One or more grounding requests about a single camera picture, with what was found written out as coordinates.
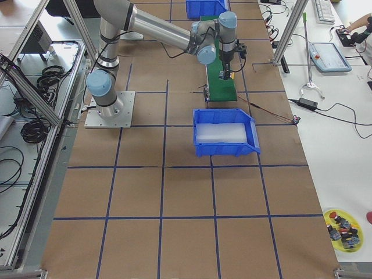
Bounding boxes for blue plastic bin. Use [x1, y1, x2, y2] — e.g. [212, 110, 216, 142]
[186, 0, 228, 19]
[193, 108, 261, 157]

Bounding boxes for teach pendant tablet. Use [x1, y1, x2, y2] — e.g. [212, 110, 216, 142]
[309, 42, 352, 73]

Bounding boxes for blue plastic bin right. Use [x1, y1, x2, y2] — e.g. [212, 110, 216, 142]
[193, 108, 261, 157]

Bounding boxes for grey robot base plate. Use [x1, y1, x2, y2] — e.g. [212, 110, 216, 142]
[85, 91, 135, 128]

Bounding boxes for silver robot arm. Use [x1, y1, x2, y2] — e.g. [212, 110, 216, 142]
[86, 1, 238, 119]

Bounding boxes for white keyboard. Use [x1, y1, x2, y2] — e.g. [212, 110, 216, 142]
[313, 0, 335, 24]

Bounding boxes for yellow plate of buttons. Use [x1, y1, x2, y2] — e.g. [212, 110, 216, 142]
[323, 209, 364, 253]

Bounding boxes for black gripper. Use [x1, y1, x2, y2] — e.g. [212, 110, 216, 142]
[219, 49, 235, 80]

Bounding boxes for black power adapter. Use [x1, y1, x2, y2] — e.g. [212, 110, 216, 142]
[298, 98, 318, 111]

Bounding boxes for green conveyor belt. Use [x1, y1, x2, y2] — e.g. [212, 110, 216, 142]
[198, 11, 245, 102]

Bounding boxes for red black motor wires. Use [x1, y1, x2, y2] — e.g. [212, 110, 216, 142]
[238, 97, 300, 125]

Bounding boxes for blue plastic bin left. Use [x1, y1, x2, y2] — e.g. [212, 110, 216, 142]
[186, 0, 228, 19]

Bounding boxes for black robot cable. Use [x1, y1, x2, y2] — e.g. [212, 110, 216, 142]
[158, 17, 248, 73]

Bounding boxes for reacher grabber tool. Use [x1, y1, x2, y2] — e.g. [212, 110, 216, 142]
[300, 12, 325, 100]

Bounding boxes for aluminium frame post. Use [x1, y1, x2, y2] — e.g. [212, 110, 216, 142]
[272, 0, 308, 66]

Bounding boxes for white foam pad right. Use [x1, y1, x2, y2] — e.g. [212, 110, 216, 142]
[196, 123, 248, 143]

